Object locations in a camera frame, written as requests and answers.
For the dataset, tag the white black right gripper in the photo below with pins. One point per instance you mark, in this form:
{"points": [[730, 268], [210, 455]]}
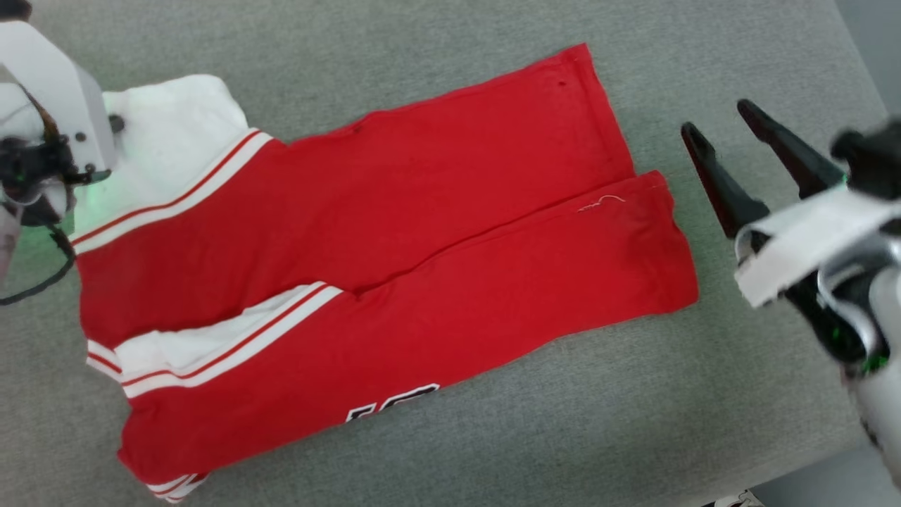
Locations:
{"points": [[809, 236]]}

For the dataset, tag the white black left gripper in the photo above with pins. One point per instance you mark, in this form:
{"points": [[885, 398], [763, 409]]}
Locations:
{"points": [[49, 91]]}

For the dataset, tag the red and white garment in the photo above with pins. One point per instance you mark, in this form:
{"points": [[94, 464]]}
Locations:
{"points": [[422, 211]]}

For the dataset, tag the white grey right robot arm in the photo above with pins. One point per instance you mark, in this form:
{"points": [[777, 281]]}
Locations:
{"points": [[888, 394]]}

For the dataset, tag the black white floor object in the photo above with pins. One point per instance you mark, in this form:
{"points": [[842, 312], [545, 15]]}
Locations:
{"points": [[735, 500]]}

